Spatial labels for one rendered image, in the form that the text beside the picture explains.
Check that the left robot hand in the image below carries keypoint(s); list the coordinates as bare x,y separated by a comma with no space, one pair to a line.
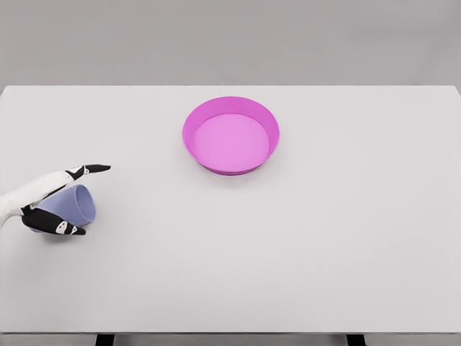
39,186

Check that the lavender plastic cup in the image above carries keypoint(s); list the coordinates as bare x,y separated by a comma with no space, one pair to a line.
77,205

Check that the magenta round plate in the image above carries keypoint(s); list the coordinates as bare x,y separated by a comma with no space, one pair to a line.
232,138

